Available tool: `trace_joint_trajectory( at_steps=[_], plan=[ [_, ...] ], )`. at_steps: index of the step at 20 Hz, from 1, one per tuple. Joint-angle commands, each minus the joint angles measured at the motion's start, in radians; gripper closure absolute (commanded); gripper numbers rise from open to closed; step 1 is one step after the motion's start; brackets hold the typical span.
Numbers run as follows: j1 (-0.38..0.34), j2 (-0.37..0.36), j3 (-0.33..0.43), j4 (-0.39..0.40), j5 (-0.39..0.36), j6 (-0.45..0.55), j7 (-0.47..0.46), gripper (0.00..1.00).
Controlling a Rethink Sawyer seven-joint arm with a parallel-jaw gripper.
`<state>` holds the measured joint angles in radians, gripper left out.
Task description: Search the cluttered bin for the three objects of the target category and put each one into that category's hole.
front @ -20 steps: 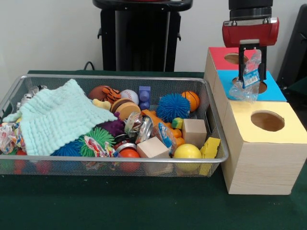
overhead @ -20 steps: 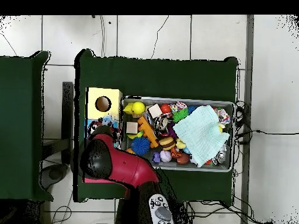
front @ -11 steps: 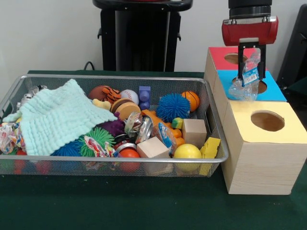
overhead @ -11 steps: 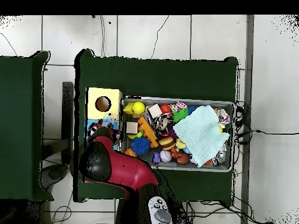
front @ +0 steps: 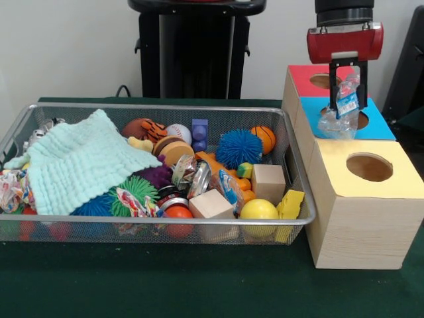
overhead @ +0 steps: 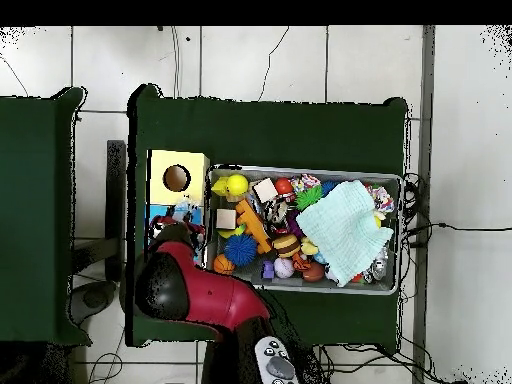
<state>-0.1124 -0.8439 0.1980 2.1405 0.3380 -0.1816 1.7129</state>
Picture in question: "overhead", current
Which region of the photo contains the clear plastic bottle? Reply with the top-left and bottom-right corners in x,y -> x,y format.
171,198 -> 202,222

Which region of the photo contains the wooden cube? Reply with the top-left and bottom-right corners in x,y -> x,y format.
252,178 -> 279,204
215,208 -> 238,230

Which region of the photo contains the orange toy basketball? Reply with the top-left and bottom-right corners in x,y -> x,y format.
212,253 -> 236,276

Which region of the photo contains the yellow ball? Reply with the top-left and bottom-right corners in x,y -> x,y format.
225,174 -> 250,197

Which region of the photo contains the toy burger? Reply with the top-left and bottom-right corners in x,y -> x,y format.
272,233 -> 302,259

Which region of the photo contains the yellow cheese wedge toy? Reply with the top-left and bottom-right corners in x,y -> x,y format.
210,176 -> 229,197

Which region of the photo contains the wooden box with three holes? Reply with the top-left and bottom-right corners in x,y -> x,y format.
144,149 -> 210,266

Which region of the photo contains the blue spiky ball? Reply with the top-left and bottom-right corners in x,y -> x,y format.
223,233 -> 258,267

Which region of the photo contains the mint green knitted cloth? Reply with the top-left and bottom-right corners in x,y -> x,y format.
294,179 -> 395,287

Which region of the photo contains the silver mesh bin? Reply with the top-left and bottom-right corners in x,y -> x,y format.
202,163 -> 405,296

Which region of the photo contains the dark green table cloth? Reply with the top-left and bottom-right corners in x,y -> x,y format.
126,83 -> 409,347
0,86 -> 93,346

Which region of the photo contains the green spiky ball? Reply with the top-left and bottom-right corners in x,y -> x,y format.
294,184 -> 324,212

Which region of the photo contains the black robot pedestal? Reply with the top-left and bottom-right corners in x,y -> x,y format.
199,339 -> 333,384

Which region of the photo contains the black cable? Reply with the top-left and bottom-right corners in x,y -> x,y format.
401,221 -> 512,249

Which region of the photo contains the orange plastic toy block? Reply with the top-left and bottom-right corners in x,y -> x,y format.
234,198 -> 273,255

